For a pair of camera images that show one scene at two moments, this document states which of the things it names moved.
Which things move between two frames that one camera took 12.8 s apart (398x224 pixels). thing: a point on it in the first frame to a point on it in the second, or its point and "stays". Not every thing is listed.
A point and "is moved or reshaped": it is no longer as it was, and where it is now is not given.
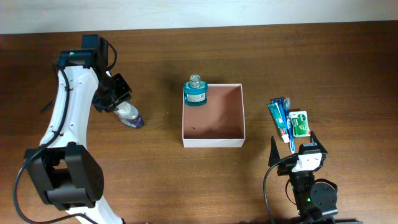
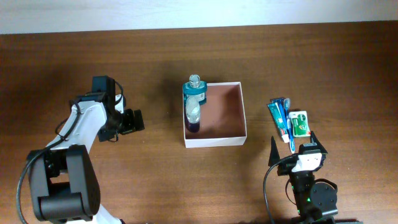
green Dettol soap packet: [300, 125] stays
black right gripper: [286, 167] stays
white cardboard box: [219, 122] stays
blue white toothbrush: [286, 104] stays
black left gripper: [125, 91] to [130, 125]
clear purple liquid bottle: [129, 114] is moved or reshaped
